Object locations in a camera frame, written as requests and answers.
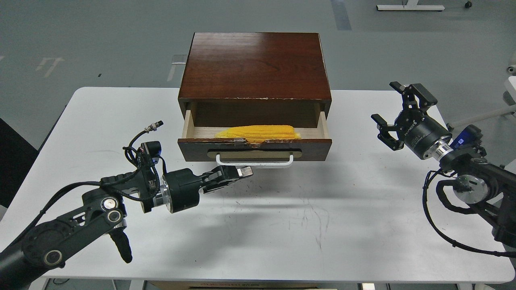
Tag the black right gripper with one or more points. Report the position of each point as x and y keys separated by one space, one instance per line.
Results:
x=414 y=127

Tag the wooden drawer with white handle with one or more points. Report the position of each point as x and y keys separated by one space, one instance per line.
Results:
x=199 y=145

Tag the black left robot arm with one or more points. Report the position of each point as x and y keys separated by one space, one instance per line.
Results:
x=41 y=247

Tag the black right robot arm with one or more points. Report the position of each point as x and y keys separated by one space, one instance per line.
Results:
x=472 y=185

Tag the white table base background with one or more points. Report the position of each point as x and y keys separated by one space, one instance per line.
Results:
x=410 y=5

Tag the dark wooden drawer cabinet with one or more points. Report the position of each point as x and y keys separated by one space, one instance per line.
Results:
x=231 y=66

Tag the white stand at right edge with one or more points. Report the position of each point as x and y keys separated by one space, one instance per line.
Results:
x=504 y=102

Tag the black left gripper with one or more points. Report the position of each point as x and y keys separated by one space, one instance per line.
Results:
x=183 y=186

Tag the yellow corn cob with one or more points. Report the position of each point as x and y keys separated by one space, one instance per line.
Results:
x=259 y=133

